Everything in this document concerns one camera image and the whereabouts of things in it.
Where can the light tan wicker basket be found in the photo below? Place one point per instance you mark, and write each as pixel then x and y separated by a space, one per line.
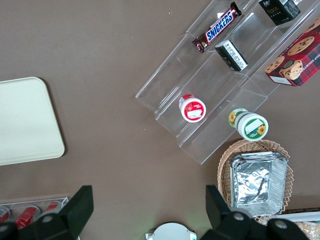
pixel 223 170

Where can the aluminium foil tray stack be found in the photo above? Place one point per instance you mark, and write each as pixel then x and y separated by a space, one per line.
pixel 257 182

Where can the white plastic snack bin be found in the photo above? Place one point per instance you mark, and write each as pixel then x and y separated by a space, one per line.
pixel 300 215

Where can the Snickers chocolate bar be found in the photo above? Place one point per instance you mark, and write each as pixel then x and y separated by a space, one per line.
pixel 217 27

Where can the beige plastic tray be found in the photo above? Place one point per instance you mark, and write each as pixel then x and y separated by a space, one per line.
pixel 27 120

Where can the clear acrylic bottle rack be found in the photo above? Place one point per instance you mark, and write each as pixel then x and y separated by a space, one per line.
pixel 63 199

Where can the red lid yoghurt cup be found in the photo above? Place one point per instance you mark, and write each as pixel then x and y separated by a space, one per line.
pixel 192 110

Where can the clear acrylic stepped display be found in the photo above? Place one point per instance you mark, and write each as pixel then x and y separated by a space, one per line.
pixel 205 82

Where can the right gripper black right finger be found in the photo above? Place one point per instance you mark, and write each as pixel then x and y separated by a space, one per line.
pixel 237 225

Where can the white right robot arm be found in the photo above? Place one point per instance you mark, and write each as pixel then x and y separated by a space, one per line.
pixel 170 232

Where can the red tartan cookie box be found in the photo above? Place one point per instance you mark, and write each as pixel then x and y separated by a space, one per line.
pixel 297 57

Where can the green lid yoghurt cup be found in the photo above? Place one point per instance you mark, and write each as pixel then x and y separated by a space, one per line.
pixel 251 126

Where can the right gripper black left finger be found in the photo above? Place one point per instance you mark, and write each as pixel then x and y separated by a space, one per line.
pixel 72 220

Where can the clear rice cracker bag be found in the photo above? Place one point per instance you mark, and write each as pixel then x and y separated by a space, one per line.
pixel 311 228

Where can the red cola bottle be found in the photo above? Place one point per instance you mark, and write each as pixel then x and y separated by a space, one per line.
pixel 3 214
pixel 51 208
pixel 27 215

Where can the small black carton box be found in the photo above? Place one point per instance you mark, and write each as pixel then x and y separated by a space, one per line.
pixel 278 11
pixel 231 55

